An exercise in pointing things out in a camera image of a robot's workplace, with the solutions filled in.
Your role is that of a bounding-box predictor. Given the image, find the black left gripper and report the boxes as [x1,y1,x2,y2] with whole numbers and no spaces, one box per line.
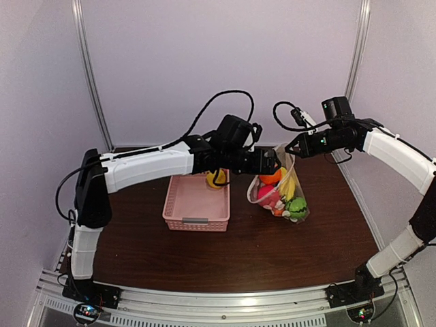
[223,146,282,175]

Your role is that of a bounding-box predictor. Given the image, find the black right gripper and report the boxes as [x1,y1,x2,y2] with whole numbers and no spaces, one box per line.
[286,125,350,158]

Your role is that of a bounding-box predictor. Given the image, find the orange toy fruit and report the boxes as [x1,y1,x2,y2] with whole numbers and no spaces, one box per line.
[259,168,282,185]

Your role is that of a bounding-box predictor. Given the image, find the yellow toy bananas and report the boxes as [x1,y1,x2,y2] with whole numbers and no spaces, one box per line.
[279,168,296,202]

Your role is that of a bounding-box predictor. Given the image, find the red toy apple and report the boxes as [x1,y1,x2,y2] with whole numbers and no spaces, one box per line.
[257,185,279,206]

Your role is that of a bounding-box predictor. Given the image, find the clear dotted zip bag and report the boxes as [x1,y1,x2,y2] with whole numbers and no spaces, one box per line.
[247,144,309,223]

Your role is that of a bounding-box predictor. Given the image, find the green striped toy watermelon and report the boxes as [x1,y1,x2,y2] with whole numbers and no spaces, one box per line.
[285,197,308,221]

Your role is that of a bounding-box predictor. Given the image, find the green orange toy mango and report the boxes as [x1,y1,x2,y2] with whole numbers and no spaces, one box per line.
[271,207,284,217]

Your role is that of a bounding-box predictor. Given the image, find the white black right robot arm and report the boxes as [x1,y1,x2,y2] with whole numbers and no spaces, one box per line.
[273,96,435,301]

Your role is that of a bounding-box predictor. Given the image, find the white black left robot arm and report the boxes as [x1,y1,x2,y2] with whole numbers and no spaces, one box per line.
[70,114,280,302]

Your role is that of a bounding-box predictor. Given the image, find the pink plastic basket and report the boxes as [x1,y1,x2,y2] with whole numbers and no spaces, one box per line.
[162,174,230,232]

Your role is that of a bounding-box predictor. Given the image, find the right circuit board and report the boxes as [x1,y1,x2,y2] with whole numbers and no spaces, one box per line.
[347,304,375,324]

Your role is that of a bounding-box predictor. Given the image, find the circuit board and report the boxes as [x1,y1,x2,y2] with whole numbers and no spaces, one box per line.
[73,303,101,324]
[347,304,375,324]

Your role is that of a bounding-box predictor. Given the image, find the left circuit board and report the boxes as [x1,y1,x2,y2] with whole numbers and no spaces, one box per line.
[73,303,101,324]

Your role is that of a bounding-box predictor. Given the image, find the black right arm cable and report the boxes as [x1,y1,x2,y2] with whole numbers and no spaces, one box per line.
[272,100,323,132]

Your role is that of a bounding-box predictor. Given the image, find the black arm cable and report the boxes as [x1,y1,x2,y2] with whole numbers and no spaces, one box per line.
[272,100,323,132]
[54,89,256,219]

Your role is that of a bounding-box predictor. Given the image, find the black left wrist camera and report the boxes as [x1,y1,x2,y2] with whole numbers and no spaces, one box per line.
[245,123,263,151]

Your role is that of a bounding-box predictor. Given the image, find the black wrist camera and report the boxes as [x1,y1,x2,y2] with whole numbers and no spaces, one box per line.
[290,108,316,128]
[245,123,263,151]

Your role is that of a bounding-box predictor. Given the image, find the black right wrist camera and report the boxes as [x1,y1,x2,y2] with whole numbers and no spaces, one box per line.
[290,108,316,128]

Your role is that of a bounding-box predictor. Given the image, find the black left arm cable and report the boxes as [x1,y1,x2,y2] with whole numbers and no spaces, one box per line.
[54,89,256,219]

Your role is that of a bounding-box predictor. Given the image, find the right aluminium frame post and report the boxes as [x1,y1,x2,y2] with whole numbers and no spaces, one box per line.
[345,0,371,102]

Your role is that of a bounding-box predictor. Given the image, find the aluminium frame post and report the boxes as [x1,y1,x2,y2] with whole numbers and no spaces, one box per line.
[345,0,371,102]
[72,0,114,151]

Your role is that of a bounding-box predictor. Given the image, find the left aluminium frame post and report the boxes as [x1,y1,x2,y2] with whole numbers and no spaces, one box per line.
[72,0,114,151]

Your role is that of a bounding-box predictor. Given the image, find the aluminium front rail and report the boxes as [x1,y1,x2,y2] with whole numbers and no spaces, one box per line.
[24,269,424,326]

